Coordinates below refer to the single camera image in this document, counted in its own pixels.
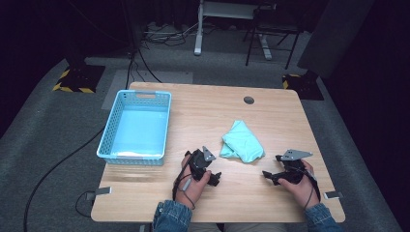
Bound short looped black cable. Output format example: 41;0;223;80
74;190;97;218

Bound hand-held gripper cable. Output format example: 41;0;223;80
172;172;197;211
301;167;322;209

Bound light blue plastic basket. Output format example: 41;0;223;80
96;89;173;167

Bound dark grey panel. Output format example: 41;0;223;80
297;0;376;80

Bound black cables from stand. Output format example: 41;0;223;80
125;47;162;90

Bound mint green t-shirt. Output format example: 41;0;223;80
220;120;266;164

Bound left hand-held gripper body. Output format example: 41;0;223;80
188;146;217;182

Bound black metal chair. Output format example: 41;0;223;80
243;3;303;71

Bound black yellow striped stand base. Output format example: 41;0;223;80
51;64;106;95
281;71;325;102

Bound white desk frame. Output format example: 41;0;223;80
192;0;278;61

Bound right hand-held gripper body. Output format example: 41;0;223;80
275;148;313;185

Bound person's left hand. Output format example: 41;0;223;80
175;154;212;209

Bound right hand-held gripper cable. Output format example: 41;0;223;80
301;167;322;209

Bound long black floor cable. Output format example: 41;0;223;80
22;127;106;232

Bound person's right hand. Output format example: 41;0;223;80
278;160;321;211

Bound tangle of floor cables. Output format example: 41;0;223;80
141;21;198;46

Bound left hand-held gripper cable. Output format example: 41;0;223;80
172;172;197;211

